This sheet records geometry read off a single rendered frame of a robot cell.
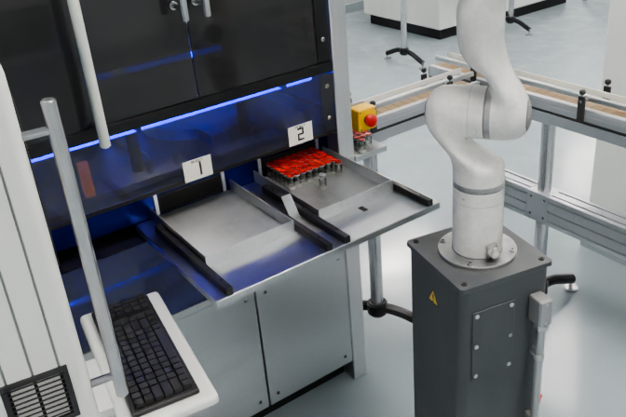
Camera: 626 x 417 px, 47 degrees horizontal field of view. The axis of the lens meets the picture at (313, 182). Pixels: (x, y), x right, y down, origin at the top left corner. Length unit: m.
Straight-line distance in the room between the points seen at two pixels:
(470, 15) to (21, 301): 1.00
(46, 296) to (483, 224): 0.97
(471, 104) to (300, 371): 1.27
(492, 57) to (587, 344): 1.64
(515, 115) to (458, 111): 0.12
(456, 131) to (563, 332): 1.52
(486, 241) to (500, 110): 0.33
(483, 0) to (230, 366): 1.39
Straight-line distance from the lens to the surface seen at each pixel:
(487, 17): 1.52
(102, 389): 1.64
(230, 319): 2.26
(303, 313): 2.41
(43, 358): 1.38
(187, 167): 1.97
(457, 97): 1.62
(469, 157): 1.66
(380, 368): 2.79
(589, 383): 2.80
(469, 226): 1.73
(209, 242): 1.90
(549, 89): 2.63
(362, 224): 1.90
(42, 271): 1.29
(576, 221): 2.73
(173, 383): 1.56
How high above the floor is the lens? 1.82
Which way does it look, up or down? 26 degrees down
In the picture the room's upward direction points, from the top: 5 degrees counter-clockwise
